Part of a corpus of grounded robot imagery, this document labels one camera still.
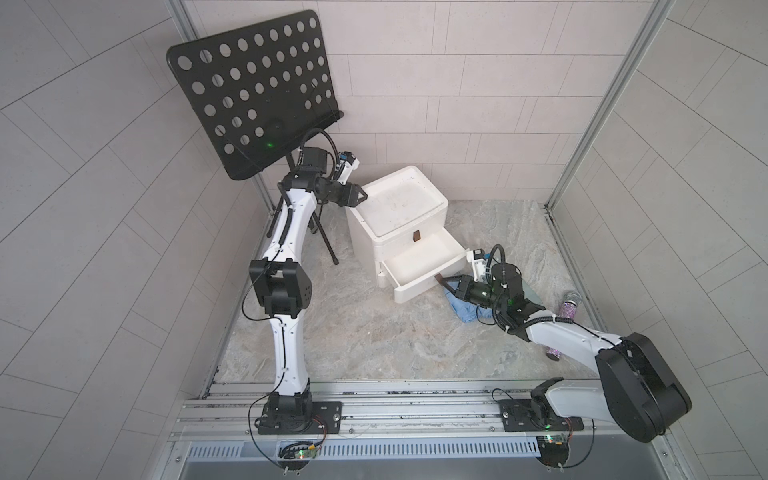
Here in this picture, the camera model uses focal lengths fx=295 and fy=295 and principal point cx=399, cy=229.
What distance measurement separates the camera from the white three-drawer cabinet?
0.81 metres

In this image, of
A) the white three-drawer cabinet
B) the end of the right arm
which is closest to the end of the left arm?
the white three-drawer cabinet

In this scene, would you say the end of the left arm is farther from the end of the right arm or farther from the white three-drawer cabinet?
the end of the right arm
